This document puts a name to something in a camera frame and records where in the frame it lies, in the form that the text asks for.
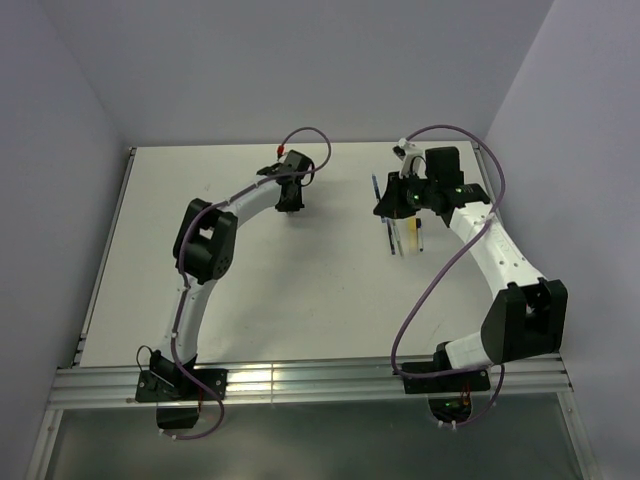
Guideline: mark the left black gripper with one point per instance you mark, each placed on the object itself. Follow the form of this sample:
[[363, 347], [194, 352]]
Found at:
[[293, 207]]

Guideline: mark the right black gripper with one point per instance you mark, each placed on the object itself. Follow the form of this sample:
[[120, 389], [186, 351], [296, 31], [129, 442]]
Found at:
[[392, 204]]

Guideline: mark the yellow highlighter pen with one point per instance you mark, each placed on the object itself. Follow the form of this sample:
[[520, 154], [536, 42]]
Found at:
[[413, 235]]

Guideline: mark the thin white pen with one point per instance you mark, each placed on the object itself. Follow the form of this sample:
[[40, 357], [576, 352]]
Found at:
[[419, 234]]

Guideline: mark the blue barrel pen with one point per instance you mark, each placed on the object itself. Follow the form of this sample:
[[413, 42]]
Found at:
[[376, 187]]

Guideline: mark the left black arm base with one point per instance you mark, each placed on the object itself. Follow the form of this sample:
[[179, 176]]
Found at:
[[152, 388]]

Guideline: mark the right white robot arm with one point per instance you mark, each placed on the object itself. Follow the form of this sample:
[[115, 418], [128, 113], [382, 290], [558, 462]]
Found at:
[[527, 315]]

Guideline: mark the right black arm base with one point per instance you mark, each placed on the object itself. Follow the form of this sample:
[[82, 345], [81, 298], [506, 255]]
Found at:
[[449, 396]]

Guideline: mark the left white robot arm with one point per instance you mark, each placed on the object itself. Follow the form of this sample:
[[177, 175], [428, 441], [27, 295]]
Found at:
[[204, 251]]

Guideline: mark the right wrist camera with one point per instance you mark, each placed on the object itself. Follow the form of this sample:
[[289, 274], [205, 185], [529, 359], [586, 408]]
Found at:
[[410, 156]]

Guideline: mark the aluminium rail frame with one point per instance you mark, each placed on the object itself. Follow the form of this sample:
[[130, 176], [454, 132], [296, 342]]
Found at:
[[303, 324]]

